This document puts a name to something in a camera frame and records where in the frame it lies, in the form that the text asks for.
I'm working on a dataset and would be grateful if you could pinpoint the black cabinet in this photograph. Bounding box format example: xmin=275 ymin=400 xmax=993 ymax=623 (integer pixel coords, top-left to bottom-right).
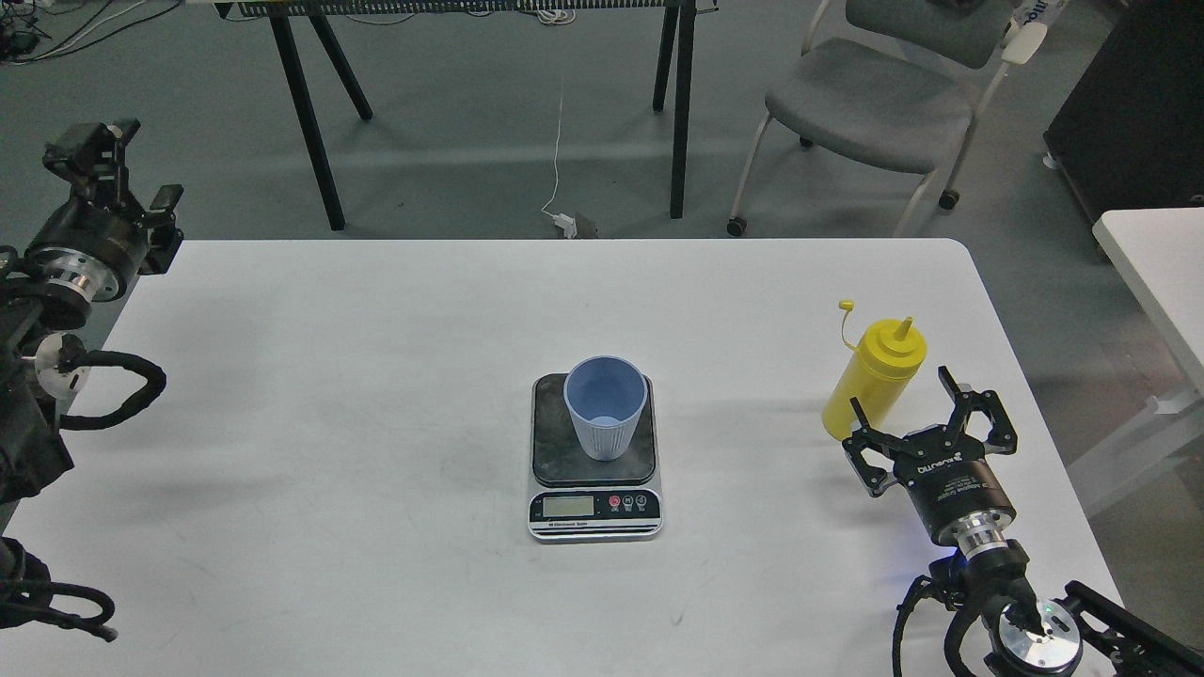
xmin=1041 ymin=1 xmax=1203 ymax=222

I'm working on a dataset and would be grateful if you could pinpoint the black-legged background table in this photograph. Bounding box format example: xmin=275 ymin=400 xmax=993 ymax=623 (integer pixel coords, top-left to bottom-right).
xmin=214 ymin=0 xmax=721 ymax=232

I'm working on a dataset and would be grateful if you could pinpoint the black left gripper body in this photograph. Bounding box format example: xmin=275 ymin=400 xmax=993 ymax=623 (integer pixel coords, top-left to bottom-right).
xmin=25 ymin=198 xmax=151 ymax=304

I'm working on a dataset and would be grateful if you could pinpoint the grey office chair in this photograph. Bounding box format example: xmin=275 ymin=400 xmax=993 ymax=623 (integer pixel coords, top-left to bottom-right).
xmin=726 ymin=1 xmax=1047 ymax=237

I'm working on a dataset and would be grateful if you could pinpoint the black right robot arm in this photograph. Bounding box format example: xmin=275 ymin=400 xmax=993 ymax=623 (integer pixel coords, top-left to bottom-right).
xmin=842 ymin=366 xmax=1203 ymax=676

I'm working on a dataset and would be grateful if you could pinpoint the yellow squeeze bottle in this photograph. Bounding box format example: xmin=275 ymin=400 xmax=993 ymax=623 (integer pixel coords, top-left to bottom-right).
xmin=822 ymin=316 xmax=927 ymax=442

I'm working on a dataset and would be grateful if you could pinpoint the floor cables top left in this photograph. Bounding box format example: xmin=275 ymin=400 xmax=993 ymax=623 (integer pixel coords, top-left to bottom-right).
xmin=0 ymin=0 xmax=181 ymax=67

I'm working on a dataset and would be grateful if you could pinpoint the blue ribbed plastic cup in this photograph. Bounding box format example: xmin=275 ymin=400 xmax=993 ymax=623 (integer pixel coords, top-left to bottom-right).
xmin=562 ymin=355 xmax=650 ymax=463

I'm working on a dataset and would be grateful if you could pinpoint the white side table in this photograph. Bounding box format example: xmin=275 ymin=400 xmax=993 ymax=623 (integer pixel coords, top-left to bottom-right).
xmin=1067 ymin=207 xmax=1203 ymax=517

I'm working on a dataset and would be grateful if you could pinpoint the white cable with adapter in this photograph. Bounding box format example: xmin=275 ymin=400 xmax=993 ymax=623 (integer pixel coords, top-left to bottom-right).
xmin=542 ymin=75 xmax=600 ymax=240

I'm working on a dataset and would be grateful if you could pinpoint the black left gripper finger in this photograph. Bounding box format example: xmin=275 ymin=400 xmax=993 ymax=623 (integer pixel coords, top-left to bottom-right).
xmin=42 ymin=118 xmax=144 ymax=219
xmin=132 ymin=183 xmax=184 ymax=276

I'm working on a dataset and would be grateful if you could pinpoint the digital kitchen scale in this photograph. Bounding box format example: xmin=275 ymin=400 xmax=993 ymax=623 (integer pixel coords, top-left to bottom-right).
xmin=526 ymin=373 xmax=665 ymax=543

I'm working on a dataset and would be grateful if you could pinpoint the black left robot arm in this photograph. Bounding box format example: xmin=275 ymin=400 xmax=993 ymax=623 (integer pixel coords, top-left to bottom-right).
xmin=1 ymin=118 xmax=184 ymax=519

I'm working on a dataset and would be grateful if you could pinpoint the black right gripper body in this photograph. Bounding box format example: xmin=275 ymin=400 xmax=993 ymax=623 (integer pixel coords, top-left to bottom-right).
xmin=898 ymin=428 xmax=1016 ymax=547

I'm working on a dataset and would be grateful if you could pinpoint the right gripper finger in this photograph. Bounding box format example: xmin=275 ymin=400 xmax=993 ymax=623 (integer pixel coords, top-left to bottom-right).
xmin=937 ymin=366 xmax=1019 ymax=463
xmin=842 ymin=398 xmax=909 ymax=498

